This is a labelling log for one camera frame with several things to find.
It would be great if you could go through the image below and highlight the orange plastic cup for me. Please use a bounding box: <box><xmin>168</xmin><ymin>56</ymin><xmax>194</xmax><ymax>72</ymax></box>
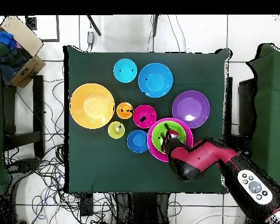
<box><xmin>115</xmin><ymin>101</ymin><xmax>134</xmax><ymax>120</ymax></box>

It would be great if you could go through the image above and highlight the tangle of floor cables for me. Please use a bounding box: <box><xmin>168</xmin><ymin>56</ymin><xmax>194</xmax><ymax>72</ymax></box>
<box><xmin>4</xmin><ymin>79</ymin><xmax>117</xmax><ymax>224</ymax></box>

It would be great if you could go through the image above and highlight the bright blue cloth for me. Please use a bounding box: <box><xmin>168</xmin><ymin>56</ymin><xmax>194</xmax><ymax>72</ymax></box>
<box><xmin>0</xmin><ymin>30</ymin><xmax>17</xmax><ymax>51</ymax></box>

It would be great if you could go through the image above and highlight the dark green tablecloth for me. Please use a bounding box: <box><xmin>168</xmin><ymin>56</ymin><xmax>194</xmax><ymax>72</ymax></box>
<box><xmin>63</xmin><ymin>44</ymin><xmax>233</xmax><ymax>194</ymax></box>

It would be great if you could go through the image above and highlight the yellow plastic cup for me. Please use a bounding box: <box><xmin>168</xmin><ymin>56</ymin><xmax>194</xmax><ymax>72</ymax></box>
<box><xmin>107</xmin><ymin>121</ymin><xmax>126</xmax><ymax>140</ymax></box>

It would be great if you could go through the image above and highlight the dark fabric bundle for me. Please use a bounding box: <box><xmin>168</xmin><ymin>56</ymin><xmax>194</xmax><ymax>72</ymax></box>
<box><xmin>0</xmin><ymin>46</ymin><xmax>34</xmax><ymax>86</ymax></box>

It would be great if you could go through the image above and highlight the small red plastic bowl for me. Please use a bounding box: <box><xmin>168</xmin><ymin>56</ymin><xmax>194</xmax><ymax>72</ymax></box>
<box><xmin>132</xmin><ymin>104</ymin><xmax>158</xmax><ymax>130</ymax></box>

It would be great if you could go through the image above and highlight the green plastic bowl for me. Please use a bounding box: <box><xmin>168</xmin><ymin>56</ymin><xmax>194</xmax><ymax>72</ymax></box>
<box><xmin>151</xmin><ymin>120</ymin><xmax>187</xmax><ymax>155</ymax></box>

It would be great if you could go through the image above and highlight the large pink plastic bowl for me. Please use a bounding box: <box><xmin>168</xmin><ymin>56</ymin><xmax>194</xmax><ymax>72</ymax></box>
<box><xmin>146</xmin><ymin>117</ymin><xmax>194</xmax><ymax>163</ymax></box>

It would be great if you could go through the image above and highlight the small light blue bowl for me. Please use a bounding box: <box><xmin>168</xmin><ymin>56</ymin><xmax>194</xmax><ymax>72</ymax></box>
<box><xmin>113</xmin><ymin>58</ymin><xmax>138</xmax><ymax>84</ymax></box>

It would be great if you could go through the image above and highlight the black tripod leg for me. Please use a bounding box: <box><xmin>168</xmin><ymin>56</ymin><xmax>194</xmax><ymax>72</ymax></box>
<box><xmin>152</xmin><ymin>15</ymin><xmax>159</xmax><ymax>37</ymax></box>
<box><xmin>86</xmin><ymin>15</ymin><xmax>102</xmax><ymax>37</ymax></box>

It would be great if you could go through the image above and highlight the purple plastic bowl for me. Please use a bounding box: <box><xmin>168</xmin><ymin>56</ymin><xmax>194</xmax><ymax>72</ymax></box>
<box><xmin>171</xmin><ymin>90</ymin><xmax>211</xmax><ymax>130</ymax></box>

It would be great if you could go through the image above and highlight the black metal frame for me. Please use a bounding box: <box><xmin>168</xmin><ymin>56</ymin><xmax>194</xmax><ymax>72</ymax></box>
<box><xmin>3</xmin><ymin>74</ymin><xmax>46</xmax><ymax>158</ymax></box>

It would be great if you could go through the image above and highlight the large orange plastic bowl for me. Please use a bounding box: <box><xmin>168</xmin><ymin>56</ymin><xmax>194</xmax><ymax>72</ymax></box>
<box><xmin>69</xmin><ymin>83</ymin><xmax>116</xmax><ymax>130</ymax></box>

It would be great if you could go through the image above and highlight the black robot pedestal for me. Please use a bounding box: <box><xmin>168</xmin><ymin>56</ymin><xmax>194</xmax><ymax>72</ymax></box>
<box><xmin>115</xmin><ymin>192</ymin><xmax>171</xmax><ymax>224</ymax></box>

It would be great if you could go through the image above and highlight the black power strip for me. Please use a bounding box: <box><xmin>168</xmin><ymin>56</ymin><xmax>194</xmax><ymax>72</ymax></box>
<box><xmin>80</xmin><ymin>193</ymin><xmax>94</xmax><ymax>216</ymax></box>

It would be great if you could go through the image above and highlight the small dark blue bowl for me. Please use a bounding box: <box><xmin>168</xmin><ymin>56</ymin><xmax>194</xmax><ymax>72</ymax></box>
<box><xmin>127</xmin><ymin>129</ymin><xmax>150</xmax><ymax>154</ymax></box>

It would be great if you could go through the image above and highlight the cardboard box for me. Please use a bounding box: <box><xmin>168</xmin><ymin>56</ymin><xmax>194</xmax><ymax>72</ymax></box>
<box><xmin>0</xmin><ymin>15</ymin><xmax>47</xmax><ymax>89</ymax></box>

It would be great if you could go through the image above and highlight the medium blue plastic bowl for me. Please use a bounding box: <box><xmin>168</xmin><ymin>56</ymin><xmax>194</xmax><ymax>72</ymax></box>
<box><xmin>138</xmin><ymin>62</ymin><xmax>174</xmax><ymax>99</ymax></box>

